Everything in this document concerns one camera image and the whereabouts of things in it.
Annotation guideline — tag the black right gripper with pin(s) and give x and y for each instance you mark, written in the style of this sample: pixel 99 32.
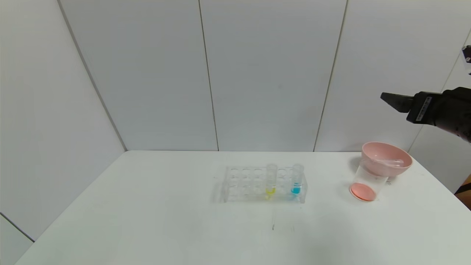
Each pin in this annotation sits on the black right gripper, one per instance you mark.
pixel 420 107

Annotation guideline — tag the red pigment test tube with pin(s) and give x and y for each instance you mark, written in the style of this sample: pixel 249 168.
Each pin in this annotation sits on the red pigment test tube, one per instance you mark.
pixel 390 162

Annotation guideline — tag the yellow pigment test tube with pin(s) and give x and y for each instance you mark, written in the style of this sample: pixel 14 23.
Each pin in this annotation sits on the yellow pigment test tube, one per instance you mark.
pixel 271 184

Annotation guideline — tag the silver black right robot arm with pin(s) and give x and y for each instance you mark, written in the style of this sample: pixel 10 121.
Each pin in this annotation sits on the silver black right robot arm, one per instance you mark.
pixel 458 114

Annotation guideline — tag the clear plastic beaker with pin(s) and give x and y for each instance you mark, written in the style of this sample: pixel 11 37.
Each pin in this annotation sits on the clear plastic beaker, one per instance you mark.
pixel 364 189

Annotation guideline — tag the blue pigment test tube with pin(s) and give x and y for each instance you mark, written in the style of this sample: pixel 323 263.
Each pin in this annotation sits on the blue pigment test tube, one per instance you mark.
pixel 296 184

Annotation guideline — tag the clear plastic test tube rack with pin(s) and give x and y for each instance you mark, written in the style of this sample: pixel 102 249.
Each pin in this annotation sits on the clear plastic test tube rack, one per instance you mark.
pixel 254 191

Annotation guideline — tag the pink plastic funnel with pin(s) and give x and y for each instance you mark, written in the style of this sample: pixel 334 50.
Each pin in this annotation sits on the pink plastic funnel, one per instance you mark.
pixel 371 158

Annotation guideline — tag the brown black object beside table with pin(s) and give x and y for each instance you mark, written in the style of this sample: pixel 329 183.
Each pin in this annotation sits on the brown black object beside table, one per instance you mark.
pixel 464 189

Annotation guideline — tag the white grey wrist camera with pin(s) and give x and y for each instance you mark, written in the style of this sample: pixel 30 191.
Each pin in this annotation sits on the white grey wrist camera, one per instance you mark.
pixel 467 59

